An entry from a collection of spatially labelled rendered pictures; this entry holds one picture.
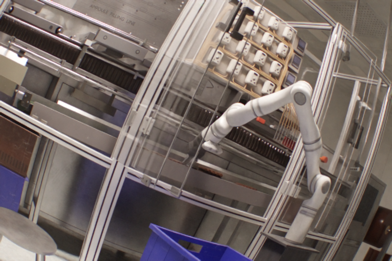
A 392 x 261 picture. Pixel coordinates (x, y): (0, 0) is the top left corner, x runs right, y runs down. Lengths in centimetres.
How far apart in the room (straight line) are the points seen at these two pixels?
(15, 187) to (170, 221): 100
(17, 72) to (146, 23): 97
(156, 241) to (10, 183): 72
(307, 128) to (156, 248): 75
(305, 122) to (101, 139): 81
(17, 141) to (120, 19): 98
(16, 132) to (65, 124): 27
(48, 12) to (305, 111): 138
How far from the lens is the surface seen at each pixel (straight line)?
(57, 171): 208
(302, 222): 189
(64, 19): 220
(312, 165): 188
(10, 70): 175
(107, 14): 233
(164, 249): 164
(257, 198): 225
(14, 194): 184
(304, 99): 173
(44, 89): 226
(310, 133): 179
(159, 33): 242
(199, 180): 205
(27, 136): 178
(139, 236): 231
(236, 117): 185
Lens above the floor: 74
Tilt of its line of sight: 3 degrees up
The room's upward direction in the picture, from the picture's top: 24 degrees clockwise
